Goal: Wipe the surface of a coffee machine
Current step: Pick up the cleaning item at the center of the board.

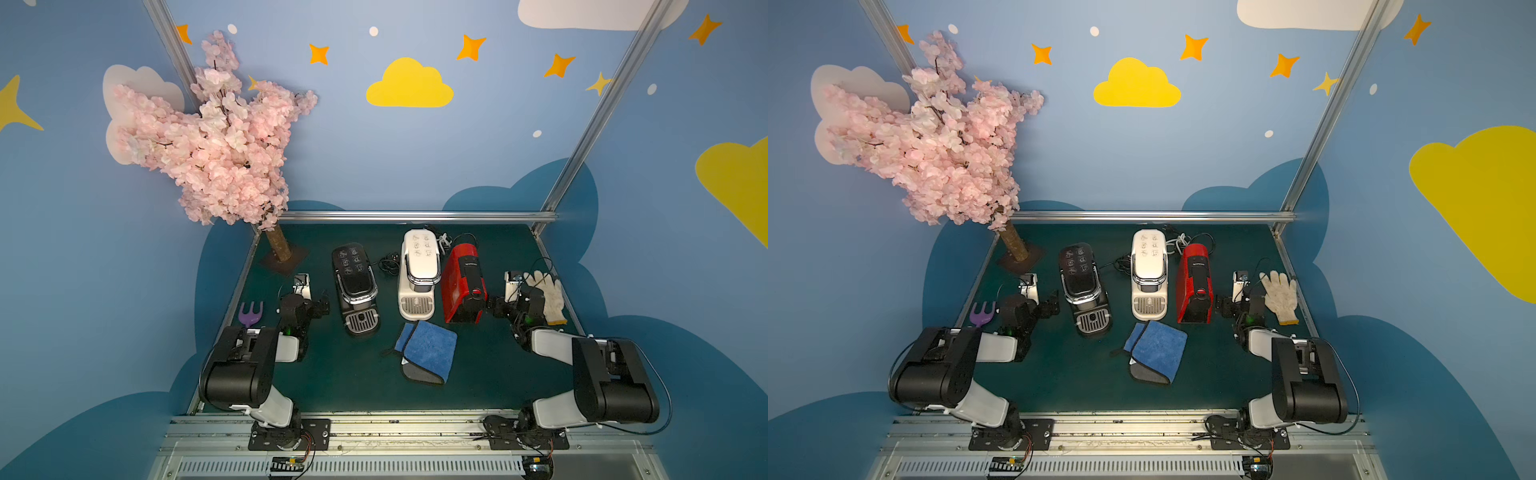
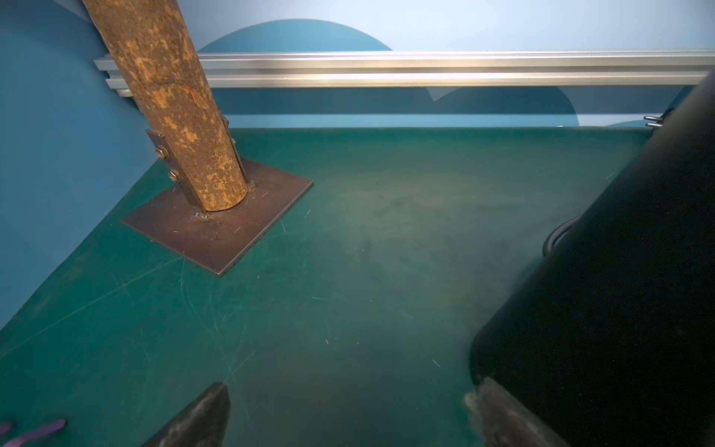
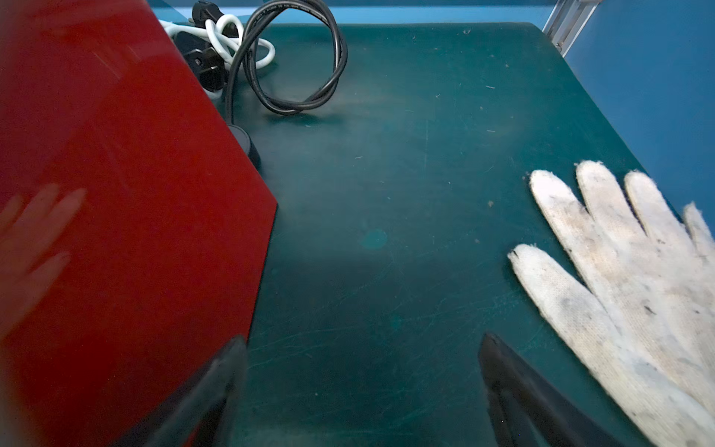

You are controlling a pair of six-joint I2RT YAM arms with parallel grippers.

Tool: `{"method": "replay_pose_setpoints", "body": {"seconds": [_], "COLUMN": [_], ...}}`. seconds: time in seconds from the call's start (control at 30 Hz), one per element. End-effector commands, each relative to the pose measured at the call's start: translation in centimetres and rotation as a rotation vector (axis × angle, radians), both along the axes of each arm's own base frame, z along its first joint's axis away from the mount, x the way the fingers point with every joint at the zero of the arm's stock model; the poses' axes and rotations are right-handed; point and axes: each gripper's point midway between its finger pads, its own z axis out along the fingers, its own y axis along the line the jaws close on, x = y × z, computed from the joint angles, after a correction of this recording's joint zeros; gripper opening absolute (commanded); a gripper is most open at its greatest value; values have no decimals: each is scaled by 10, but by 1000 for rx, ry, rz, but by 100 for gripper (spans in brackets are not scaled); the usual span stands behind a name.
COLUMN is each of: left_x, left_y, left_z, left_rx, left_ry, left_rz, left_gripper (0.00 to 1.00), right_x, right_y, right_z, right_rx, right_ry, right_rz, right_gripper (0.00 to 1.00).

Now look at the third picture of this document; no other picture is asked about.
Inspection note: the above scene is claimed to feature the white knit work glove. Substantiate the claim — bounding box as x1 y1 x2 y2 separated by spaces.
509 161 714 446

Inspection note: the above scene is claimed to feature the aluminium frame rail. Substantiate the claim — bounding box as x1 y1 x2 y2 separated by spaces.
542 0 603 58

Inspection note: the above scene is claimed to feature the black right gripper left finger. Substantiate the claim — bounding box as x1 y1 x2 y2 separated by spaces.
112 335 248 446

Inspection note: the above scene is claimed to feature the red coffee machine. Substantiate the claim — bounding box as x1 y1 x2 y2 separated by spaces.
1 1 277 446

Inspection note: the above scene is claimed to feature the white power cable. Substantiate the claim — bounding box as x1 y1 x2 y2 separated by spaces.
158 13 277 71

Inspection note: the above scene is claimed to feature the black power plug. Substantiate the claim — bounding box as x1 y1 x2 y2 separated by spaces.
169 1 227 95

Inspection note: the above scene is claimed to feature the black power cable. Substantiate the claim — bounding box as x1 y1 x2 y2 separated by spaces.
222 0 349 125

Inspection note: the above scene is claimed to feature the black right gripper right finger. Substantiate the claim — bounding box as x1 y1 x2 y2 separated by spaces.
479 333 621 446

